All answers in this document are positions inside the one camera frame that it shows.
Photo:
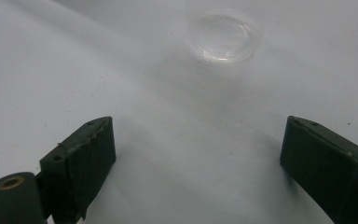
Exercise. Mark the clear glass cup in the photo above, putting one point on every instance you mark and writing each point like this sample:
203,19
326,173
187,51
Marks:
223,37

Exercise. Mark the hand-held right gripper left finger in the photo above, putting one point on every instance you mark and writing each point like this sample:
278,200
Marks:
80,168

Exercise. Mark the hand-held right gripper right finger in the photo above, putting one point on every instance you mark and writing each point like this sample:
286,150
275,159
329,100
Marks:
332,168

